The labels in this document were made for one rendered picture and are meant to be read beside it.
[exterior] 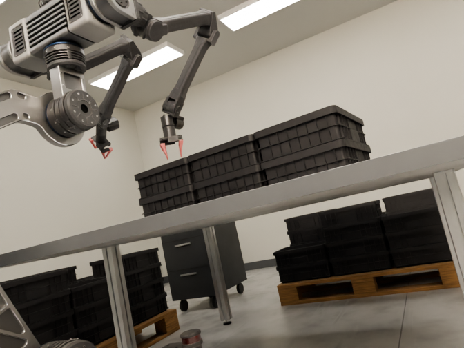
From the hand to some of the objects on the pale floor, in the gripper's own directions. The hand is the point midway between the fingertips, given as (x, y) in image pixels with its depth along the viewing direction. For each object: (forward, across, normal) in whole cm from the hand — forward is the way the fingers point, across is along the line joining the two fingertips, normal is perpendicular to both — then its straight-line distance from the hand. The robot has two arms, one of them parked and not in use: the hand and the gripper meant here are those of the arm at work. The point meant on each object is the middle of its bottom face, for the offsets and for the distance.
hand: (174, 156), depth 178 cm
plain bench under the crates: (+100, +32, -15) cm, 106 cm away
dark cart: (+106, +24, +175) cm, 206 cm away
